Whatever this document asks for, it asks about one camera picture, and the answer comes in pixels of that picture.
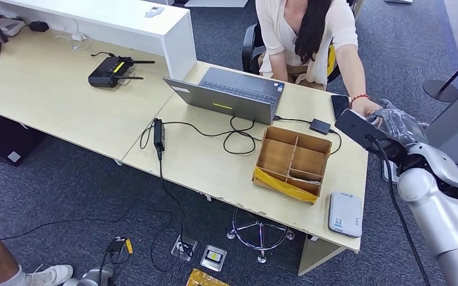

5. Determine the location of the person's left hand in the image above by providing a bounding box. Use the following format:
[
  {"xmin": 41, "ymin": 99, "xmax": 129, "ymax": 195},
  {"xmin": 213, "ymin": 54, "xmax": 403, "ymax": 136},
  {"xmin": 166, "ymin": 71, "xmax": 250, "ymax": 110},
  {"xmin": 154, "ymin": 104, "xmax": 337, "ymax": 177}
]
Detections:
[{"xmin": 351, "ymin": 97, "xmax": 384, "ymax": 119}]

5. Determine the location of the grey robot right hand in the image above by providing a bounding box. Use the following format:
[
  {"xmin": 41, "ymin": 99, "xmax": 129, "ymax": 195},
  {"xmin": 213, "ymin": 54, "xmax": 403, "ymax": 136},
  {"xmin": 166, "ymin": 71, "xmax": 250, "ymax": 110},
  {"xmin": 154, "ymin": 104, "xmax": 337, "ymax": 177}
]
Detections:
[{"xmin": 366, "ymin": 98, "xmax": 429, "ymax": 150}]

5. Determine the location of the wooden divided box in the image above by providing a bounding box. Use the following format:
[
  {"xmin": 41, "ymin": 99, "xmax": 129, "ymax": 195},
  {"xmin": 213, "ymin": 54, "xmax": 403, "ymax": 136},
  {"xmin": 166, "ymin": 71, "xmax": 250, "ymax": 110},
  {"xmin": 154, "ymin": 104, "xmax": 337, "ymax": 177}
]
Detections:
[{"xmin": 252, "ymin": 126, "xmax": 333, "ymax": 206}]

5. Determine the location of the pale key card stack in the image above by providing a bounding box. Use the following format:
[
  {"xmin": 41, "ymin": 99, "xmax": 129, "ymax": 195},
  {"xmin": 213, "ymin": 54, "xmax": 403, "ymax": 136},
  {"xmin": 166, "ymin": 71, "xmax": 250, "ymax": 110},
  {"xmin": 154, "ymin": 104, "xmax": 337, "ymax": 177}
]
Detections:
[{"xmin": 287, "ymin": 176, "xmax": 322, "ymax": 186}]

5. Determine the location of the grey card reader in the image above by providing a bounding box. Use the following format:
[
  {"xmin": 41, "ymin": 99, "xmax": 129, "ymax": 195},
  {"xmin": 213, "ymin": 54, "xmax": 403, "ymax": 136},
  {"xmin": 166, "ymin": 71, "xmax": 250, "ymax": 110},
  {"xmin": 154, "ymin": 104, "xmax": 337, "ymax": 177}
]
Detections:
[{"xmin": 327, "ymin": 191, "xmax": 363, "ymax": 240}]

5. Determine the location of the black smartphone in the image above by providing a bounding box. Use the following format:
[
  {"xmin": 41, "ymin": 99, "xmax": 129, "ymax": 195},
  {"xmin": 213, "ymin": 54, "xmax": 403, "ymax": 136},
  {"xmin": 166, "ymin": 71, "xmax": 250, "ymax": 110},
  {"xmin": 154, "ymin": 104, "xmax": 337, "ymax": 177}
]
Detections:
[{"xmin": 330, "ymin": 94, "xmax": 351, "ymax": 121}]

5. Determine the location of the black USB hub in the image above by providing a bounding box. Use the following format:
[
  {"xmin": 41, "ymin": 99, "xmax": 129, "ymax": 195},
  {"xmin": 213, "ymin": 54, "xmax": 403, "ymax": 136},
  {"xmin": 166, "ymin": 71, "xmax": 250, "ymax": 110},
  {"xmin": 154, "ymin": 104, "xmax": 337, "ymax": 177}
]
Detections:
[{"xmin": 309, "ymin": 118, "xmax": 332, "ymax": 136}]

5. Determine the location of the black office chair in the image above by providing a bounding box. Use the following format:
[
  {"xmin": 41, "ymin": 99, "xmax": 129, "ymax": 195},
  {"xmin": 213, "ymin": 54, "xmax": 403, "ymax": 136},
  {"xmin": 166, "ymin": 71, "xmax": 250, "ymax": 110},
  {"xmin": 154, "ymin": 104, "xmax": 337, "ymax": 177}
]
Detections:
[{"xmin": 242, "ymin": 23, "xmax": 341, "ymax": 83}]

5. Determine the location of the grey laptop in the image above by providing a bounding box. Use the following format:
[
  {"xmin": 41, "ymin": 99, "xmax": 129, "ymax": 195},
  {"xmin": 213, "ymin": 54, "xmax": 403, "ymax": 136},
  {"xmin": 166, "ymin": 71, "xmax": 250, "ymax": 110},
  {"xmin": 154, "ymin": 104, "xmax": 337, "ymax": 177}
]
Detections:
[{"xmin": 162, "ymin": 67, "xmax": 286, "ymax": 126}]

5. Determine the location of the wooden desk leg panel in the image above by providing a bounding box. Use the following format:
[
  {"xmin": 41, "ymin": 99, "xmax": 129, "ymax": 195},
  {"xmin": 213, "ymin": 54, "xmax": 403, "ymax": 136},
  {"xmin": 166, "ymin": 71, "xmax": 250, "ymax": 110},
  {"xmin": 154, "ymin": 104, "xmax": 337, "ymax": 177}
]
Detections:
[{"xmin": 297, "ymin": 235, "xmax": 348, "ymax": 276}]

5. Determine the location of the white furniture panel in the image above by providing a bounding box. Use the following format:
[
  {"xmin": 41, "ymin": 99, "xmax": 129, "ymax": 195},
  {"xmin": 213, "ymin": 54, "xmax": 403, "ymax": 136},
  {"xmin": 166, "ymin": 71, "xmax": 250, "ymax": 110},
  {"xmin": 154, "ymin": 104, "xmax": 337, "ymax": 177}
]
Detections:
[{"xmin": 184, "ymin": 0, "xmax": 250, "ymax": 9}]

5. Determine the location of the chrome stool base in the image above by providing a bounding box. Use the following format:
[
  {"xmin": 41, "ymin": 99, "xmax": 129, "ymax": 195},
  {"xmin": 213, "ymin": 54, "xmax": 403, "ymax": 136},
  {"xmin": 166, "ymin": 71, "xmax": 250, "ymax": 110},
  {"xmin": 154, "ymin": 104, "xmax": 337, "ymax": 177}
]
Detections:
[{"xmin": 226, "ymin": 207, "xmax": 295, "ymax": 265}]

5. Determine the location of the black power brick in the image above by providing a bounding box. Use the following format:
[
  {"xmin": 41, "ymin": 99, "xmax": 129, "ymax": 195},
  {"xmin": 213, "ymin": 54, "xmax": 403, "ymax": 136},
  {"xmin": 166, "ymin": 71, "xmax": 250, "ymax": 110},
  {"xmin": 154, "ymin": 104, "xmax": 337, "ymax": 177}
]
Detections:
[{"xmin": 153, "ymin": 117, "xmax": 166, "ymax": 161}]

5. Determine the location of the metal floor socket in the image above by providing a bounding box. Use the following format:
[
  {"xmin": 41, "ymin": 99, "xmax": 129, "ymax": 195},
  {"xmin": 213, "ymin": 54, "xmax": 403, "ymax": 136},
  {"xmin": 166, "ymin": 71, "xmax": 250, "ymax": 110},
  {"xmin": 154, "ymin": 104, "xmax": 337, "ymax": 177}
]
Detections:
[{"xmin": 200, "ymin": 244, "xmax": 228, "ymax": 273}]

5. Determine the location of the clear lid floor socket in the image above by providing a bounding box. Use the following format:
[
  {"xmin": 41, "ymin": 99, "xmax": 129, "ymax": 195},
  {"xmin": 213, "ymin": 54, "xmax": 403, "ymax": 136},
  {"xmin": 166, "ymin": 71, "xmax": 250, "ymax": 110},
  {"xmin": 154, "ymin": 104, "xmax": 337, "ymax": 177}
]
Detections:
[{"xmin": 170, "ymin": 234, "xmax": 199, "ymax": 262}]

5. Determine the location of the yellow floor tape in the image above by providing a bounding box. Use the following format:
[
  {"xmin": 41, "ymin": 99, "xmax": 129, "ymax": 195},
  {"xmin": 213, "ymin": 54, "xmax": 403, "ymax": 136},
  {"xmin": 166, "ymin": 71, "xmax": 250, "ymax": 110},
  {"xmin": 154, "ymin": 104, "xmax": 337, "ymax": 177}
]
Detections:
[{"xmin": 185, "ymin": 268, "xmax": 232, "ymax": 286}]

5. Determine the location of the white reception counter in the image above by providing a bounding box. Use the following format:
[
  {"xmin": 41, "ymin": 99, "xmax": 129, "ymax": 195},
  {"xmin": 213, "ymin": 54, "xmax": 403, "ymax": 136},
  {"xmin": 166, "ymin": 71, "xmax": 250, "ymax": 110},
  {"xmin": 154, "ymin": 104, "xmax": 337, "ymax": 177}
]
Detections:
[{"xmin": 0, "ymin": 0, "xmax": 197, "ymax": 81}]

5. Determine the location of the small black adapter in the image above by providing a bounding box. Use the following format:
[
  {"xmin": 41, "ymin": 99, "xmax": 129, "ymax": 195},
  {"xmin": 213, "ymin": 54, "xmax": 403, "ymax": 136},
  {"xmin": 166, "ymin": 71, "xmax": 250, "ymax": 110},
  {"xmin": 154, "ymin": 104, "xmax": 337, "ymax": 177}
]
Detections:
[{"xmin": 27, "ymin": 20, "xmax": 51, "ymax": 33}]

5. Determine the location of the white sneaker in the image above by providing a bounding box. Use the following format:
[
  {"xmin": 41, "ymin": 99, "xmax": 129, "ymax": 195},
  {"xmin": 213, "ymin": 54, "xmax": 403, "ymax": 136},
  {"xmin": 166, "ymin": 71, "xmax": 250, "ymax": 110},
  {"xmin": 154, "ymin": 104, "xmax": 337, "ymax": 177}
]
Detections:
[{"xmin": 25, "ymin": 263, "xmax": 75, "ymax": 286}]

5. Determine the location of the black computer case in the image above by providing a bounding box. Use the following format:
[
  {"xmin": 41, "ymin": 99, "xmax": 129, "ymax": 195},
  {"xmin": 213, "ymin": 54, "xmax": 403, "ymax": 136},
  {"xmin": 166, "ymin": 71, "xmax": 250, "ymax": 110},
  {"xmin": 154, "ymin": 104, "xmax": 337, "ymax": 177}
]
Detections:
[{"xmin": 0, "ymin": 114, "xmax": 48, "ymax": 167}]

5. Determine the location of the white plastic device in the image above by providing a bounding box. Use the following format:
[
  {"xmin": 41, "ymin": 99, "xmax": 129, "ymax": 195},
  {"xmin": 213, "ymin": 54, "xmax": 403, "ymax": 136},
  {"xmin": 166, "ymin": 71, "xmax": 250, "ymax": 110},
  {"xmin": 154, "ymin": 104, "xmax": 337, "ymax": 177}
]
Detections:
[{"xmin": 0, "ymin": 16, "xmax": 27, "ymax": 37}]

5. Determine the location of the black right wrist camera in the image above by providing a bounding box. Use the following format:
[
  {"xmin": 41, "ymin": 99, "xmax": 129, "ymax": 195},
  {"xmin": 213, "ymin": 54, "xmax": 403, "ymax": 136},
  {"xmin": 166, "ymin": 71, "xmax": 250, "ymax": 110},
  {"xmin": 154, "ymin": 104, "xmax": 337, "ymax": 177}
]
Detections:
[{"xmin": 334, "ymin": 108, "xmax": 410, "ymax": 169}]

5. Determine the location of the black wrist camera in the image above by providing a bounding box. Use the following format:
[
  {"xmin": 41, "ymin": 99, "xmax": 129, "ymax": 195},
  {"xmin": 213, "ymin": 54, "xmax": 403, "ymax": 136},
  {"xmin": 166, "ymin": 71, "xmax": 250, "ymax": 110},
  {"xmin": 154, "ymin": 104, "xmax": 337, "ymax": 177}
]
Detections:
[
  {"xmin": 106, "ymin": 236, "xmax": 134, "ymax": 266},
  {"xmin": 334, "ymin": 108, "xmax": 410, "ymax": 169}
]

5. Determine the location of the curved black hub cable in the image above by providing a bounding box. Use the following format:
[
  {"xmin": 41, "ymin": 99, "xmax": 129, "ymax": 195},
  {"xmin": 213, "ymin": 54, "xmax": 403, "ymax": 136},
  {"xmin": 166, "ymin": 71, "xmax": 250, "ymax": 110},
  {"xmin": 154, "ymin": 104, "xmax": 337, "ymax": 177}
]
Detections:
[{"xmin": 328, "ymin": 129, "xmax": 343, "ymax": 156}]

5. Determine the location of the black stanchion post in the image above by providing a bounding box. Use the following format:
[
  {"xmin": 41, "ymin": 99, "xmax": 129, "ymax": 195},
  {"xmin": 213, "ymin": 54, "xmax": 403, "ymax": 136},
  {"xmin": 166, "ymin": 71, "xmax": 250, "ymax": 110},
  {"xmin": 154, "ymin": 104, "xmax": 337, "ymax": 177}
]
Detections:
[{"xmin": 423, "ymin": 45, "xmax": 458, "ymax": 104}]

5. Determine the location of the short black hub cable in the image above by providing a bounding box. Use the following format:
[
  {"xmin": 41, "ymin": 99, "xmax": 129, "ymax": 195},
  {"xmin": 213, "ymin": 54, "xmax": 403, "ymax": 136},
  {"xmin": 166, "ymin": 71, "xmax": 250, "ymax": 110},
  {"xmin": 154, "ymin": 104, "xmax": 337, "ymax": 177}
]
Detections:
[{"xmin": 273, "ymin": 115, "xmax": 312, "ymax": 125}]

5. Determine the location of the black right camera cable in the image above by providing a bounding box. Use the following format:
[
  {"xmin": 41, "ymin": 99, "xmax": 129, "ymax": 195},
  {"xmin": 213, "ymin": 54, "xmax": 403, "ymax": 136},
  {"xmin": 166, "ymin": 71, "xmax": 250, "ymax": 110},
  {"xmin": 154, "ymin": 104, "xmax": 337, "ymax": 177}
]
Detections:
[{"xmin": 365, "ymin": 134, "xmax": 431, "ymax": 286}]

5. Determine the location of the black laptop charger cable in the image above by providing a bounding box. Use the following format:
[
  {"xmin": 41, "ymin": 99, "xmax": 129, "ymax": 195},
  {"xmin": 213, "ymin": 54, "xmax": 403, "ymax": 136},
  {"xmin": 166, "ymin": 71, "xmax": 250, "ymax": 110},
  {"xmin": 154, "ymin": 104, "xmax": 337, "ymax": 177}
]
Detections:
[{"xmin": 139, "ymin": 115, "xmax": 261, "ymax": 156}]

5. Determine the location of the black power cord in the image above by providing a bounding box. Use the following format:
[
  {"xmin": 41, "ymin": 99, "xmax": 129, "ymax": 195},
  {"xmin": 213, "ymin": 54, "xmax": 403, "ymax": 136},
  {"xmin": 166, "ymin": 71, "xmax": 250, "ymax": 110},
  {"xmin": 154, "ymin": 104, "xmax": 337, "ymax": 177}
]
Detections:
[{"xmin": 147, "ymin": 151, "xmax": 194, "ymax": 274}]

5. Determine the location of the black wireless router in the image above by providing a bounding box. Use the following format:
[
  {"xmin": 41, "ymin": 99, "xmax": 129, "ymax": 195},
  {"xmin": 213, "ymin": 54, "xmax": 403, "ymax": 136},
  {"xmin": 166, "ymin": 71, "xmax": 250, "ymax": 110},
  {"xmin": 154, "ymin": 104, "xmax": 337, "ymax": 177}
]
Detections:
[{"xmin": 88, "ymin": 54, "xmax": 156, "ymax": 88}]

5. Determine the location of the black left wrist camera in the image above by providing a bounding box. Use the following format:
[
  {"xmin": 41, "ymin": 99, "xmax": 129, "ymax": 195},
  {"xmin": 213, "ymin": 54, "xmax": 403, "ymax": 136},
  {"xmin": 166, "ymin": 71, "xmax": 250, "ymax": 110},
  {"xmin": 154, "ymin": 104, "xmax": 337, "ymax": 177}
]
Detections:
[{"xmin": 106, "ymin": 236, "xmax": 134, "ymax": 266}]

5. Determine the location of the white charger with cable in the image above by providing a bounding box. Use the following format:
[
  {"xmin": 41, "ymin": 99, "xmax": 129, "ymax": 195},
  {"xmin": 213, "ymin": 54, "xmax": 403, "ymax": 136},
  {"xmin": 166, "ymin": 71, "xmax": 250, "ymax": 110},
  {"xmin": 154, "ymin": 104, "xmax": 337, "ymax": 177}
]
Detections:
[{"xmin": 55, "ymin": 20, "xmax": 94, "ymax": 52}]

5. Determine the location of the long black cable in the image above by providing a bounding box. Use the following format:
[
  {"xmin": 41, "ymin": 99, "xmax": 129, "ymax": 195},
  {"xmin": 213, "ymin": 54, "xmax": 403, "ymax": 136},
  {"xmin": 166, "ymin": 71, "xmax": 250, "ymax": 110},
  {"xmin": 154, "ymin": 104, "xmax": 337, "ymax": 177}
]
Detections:
[{"xmin": 0, "ymin": 195, "xmax": 135, "ymax": 243}]

